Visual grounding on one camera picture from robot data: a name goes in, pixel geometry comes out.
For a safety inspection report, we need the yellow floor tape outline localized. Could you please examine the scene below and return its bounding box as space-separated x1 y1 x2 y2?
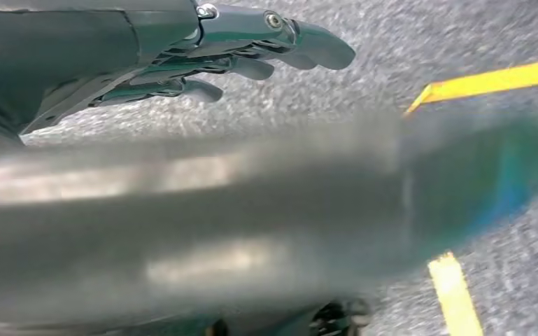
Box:
405 57 538 336

